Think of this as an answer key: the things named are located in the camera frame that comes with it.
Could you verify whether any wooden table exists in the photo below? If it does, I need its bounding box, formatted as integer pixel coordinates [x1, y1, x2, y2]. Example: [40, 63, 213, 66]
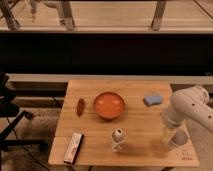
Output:
[49, 80, 199, 167]

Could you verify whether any small white bottle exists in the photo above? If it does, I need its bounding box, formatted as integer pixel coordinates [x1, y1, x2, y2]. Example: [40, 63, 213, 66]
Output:
[111, 128, 124, 152]

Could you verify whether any white ceramic cup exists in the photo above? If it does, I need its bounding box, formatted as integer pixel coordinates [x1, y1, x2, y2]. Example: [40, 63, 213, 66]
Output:
[163, 128, 188, 150]

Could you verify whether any orange bowl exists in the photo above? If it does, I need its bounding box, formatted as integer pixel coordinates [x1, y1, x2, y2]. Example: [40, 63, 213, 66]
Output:
[93, 92, 125, 120]

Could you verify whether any white rectangular box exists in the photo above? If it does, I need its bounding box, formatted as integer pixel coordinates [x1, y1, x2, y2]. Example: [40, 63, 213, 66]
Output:
[64, 132, 84, 164]

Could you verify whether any metal railing frame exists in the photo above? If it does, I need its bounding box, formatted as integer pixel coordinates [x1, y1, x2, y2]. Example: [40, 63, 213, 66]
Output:
[0, 0, 213, 34]

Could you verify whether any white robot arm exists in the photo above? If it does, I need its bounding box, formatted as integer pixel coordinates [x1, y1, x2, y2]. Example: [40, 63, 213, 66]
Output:
[161, 86, 213, 145]

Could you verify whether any blue sponge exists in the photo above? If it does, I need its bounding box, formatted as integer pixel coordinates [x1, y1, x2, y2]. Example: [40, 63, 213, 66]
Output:
[143, 94, 163, 106]

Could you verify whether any black tripod stand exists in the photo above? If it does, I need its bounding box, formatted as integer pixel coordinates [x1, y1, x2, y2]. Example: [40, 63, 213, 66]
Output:
[0, 71, 49, 154]

